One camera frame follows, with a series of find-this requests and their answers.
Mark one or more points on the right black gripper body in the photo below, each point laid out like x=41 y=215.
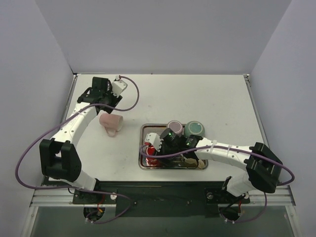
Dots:
x=162 y=151

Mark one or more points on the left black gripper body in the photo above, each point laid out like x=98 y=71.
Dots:
x=114 y=100

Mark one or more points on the red ceramic mug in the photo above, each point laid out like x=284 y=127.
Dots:
x=150 y=150

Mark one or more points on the pink faceted ceramic mug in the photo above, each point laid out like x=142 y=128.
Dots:
x=112 y=123

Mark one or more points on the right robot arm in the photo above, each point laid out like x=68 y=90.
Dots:
x=261 y=166

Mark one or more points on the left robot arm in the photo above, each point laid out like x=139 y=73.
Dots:
x=58 y=155

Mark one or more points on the lilac ceramic mug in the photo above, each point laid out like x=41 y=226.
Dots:
x=176 y=127

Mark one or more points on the teal speckled ceramic mug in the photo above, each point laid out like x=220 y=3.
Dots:
x=194 y=128

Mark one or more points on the cream ceramic mug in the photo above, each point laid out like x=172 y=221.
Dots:
x=197 y=163

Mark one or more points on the stainless steel tray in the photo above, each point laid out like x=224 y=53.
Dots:
x=158 y=129

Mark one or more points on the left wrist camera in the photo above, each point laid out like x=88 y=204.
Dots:
x=118 y=86

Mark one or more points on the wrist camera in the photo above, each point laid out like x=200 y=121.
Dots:
x=118 y=86
x=155 y=140

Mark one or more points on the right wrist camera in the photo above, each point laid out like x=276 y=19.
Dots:
x=155 y=140

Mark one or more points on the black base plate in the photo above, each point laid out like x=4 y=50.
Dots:
x=158 y=199

